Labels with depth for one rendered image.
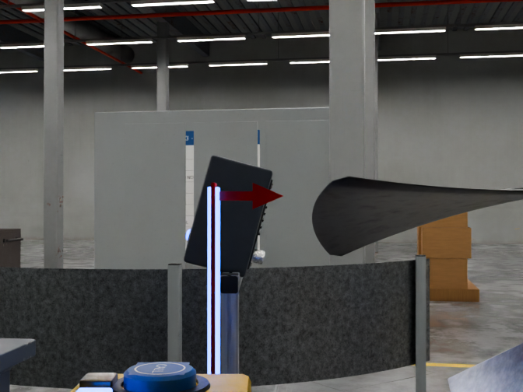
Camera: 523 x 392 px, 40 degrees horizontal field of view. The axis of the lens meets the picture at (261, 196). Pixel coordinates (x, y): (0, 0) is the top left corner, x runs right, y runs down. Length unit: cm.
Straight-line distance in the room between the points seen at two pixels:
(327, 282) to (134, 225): 467
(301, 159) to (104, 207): 199
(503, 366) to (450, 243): 808
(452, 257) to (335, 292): 625
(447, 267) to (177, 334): 661
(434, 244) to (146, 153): 365
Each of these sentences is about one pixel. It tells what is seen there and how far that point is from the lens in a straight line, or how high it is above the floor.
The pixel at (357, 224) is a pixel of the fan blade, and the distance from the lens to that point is 70.
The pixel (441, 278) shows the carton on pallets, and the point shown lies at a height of 26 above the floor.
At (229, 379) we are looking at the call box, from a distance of 43.
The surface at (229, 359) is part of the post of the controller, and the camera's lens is 120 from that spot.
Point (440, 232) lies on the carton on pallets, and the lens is 875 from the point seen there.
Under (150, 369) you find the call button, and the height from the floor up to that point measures 108.
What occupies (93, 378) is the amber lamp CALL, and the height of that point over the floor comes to 108.
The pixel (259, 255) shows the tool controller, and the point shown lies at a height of 108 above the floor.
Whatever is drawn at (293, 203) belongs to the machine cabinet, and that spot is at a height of 116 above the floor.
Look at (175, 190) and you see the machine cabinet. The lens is 694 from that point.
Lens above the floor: 118
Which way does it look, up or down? level
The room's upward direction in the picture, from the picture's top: straight up
